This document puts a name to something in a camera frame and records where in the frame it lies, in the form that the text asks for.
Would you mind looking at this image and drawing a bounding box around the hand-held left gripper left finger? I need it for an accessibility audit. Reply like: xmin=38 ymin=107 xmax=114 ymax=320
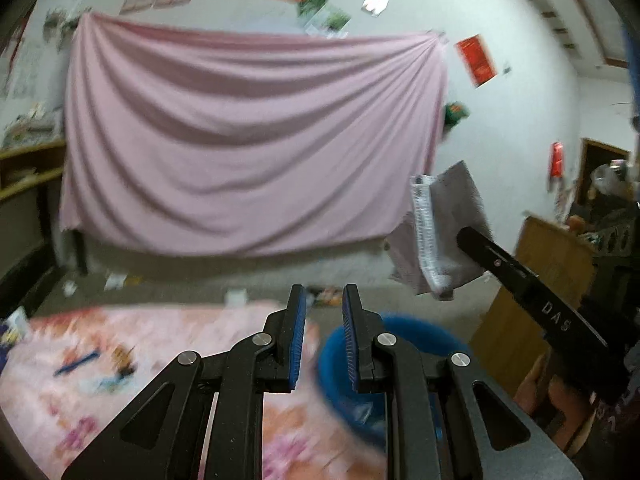
xmin=61 ymin=284 xmax=307 ymax=480

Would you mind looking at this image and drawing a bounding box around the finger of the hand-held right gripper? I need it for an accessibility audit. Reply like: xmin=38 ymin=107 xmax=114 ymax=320
xmin=456 ymin=226 xmax=551 ymax=333

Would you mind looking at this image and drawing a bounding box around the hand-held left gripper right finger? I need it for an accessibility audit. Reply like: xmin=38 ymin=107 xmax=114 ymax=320
xmin=341 ymin=283 xmax=583 ymax=480

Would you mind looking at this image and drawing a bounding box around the grey paper wrapper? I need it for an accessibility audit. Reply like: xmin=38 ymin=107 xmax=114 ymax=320
xmin=385 ymin=160 xmax=496 ymax=302

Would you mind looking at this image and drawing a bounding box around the blue plastic basin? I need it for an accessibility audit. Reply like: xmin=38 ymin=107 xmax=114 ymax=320
xmin=315 ymin=312 xmax=473 ymax=448

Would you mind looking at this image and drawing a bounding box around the person's right hand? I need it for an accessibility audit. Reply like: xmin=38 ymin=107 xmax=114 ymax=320
xmin=515 ymin=352 xmax=601 ymax=456

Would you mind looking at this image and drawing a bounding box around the wooden cabinet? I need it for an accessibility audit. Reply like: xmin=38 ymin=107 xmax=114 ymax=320
xmin=470 ymin=215 xmax=598 ymax=396

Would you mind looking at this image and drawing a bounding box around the black orange snack packet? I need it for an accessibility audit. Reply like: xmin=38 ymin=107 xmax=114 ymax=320
xmin=307 ymin=285 xmax=346 ymax=306

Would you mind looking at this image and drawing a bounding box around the floral bedspread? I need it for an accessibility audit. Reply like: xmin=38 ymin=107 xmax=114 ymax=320
xmin=0 ymin=301 xmax=386 ymax=480

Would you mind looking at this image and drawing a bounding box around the green cap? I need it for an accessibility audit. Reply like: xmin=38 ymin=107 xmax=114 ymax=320
xmin=442 ymin=101 xmax=469 ymax=136

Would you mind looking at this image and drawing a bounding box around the red paper poster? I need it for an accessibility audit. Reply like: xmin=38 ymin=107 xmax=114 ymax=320
xmin=455 ymin=34 xmax=498 ymax=88

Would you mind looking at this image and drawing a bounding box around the pink hanging sheet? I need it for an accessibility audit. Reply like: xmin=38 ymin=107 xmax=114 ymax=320
xmin=59 ymin=11 xmax=449 ymax=258

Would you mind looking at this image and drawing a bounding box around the black blue pen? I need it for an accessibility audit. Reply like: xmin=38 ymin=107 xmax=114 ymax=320
xmin=54 ymin=351 xmax=100 ymax=377

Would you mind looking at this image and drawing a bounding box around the small printed card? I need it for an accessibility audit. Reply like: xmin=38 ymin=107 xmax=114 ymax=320
xmin=2 ymin=307 xmax=28 ymax=343

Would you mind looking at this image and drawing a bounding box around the wooden shelf desk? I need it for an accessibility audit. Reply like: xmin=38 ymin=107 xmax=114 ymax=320
xmin=0 ymin=140 xmax=66 ymax=201

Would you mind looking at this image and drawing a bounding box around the stack of books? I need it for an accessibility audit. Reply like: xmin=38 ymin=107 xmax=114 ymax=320
xmin=2 ymin=105 xmax=63 ymax=146

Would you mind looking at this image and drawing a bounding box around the wooden door frame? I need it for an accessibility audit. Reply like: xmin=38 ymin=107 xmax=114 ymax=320
xmin=575 ymin=138 xmax=632 ymax=206

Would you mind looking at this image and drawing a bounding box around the metal wall rack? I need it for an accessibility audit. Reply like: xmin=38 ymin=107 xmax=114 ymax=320
xmin=44 ymin=7 xmax=81 ymax=43

